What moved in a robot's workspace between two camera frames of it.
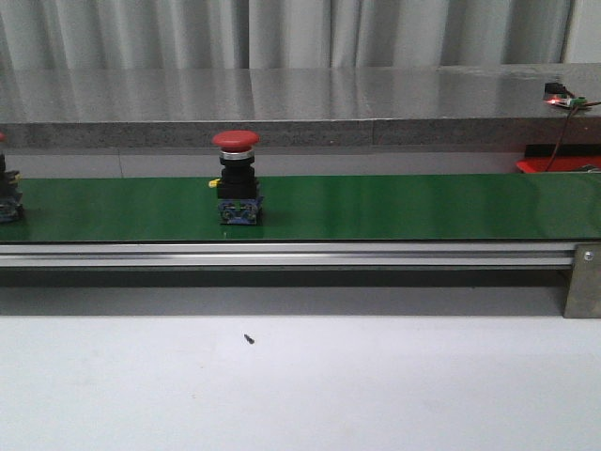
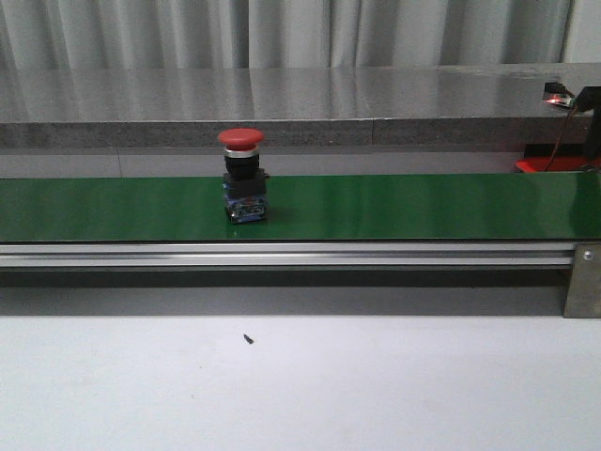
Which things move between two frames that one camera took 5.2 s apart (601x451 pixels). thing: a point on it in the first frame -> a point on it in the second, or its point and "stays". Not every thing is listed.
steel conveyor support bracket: x=583 y=298 stays
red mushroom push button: x=10 y=194 -> x=245 y=185
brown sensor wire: x=563 y=131 stays
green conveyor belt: x=394 y=208 stays
